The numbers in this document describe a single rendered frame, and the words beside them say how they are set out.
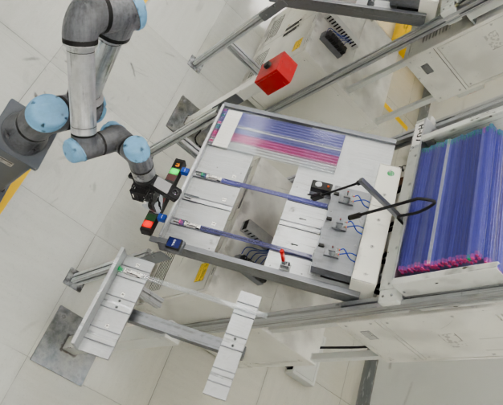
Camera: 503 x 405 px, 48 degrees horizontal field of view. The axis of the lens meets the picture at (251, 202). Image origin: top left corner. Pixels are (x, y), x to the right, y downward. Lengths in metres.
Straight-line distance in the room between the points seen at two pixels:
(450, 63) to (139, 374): 2.09
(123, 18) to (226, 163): 0.75
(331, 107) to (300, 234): 1.44
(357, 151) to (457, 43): 0.90
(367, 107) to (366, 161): 1.14
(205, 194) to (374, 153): 0.67
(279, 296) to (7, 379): 1.13
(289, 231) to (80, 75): 0.86
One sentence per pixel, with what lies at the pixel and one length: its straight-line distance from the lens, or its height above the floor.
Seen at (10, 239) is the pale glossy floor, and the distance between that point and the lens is 2.55.
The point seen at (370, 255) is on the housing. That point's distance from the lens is 1.87.
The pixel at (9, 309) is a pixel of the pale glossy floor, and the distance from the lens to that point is 2.51.
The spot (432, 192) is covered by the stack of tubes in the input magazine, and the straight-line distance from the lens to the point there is 1.87.
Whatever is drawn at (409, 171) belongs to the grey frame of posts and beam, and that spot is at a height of 1.33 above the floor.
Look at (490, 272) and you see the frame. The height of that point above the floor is 1.69.
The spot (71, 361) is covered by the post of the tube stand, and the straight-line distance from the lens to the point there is 2.58.
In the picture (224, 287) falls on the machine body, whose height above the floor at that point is 0.62.
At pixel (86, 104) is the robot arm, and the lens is 1.68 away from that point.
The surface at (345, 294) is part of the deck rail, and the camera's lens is 1.87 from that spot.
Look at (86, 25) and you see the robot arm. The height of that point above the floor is 1.13.
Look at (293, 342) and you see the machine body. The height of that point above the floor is 0.62.
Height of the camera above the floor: 2.38
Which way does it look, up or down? 46 degrees down
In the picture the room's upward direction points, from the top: 70 degrees clockwise
